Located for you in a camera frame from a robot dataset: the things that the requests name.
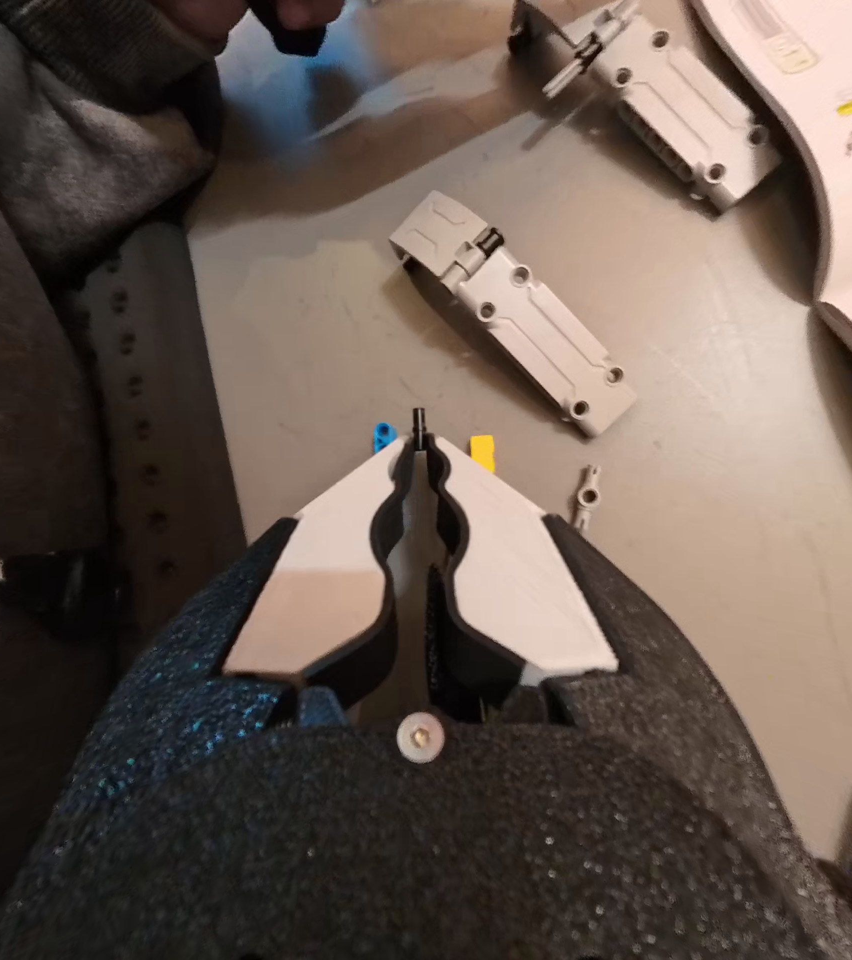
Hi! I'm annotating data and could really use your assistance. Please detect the grey brick panel assembly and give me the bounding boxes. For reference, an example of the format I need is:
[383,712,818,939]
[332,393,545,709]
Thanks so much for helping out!
[508,0,783,216]

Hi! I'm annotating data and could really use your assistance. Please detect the person's left forearm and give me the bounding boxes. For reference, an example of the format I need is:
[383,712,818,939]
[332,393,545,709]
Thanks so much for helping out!
[0,0,228,256]

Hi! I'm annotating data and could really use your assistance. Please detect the open instruction booklet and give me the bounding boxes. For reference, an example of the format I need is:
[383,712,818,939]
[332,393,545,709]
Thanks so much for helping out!
[688,0,852,483]

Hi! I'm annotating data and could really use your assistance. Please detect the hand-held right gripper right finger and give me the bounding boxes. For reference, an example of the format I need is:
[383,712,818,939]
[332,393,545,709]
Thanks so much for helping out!
[429,433,620,710]

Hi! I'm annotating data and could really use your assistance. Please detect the grey brick frame piece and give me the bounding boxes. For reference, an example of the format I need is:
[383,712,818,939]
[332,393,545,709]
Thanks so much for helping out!
[456,243,639,440]

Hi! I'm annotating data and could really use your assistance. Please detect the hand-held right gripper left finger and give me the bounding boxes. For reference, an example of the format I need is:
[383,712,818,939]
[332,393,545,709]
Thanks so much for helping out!
[223,436,416,710]

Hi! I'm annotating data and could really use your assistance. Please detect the grey pin connector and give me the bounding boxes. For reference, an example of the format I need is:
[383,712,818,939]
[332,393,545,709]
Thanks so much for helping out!
[568,465,604,531]

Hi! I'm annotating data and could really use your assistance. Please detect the grey desk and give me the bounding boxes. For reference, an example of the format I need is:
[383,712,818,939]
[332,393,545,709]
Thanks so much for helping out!
[186,0,852,871]

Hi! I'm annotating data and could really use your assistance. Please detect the black perforated panel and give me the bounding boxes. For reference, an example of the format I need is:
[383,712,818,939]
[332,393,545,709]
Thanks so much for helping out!
[58,217,249,639]

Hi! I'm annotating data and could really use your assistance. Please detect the person's left hand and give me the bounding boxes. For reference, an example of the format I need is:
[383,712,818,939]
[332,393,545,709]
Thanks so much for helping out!
[163,0,345,46]

